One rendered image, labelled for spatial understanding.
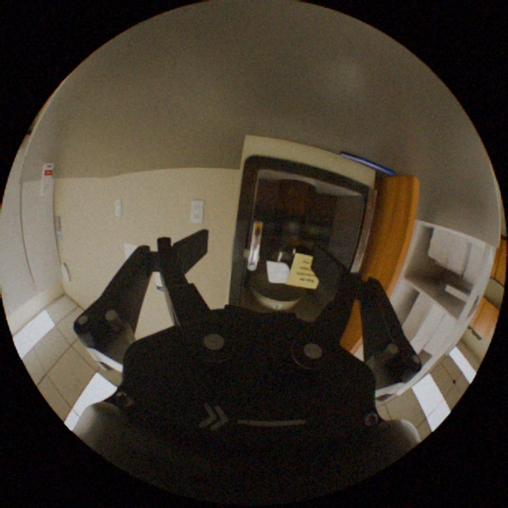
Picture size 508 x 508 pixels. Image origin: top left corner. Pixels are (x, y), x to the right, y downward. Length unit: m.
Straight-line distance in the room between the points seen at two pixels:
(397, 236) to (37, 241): 3.19
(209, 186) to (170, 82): 0.64
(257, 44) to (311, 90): 0.08
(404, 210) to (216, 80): 0.41
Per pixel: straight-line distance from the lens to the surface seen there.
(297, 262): 0.34
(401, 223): 0.41
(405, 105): 0.22
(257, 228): 0.26
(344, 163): 0.39
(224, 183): 0.78
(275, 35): 0.17
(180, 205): 0.86
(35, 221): 2.87
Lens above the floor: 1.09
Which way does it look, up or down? 17 degrees up
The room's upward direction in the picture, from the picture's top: 172 degrees counter-clockwise
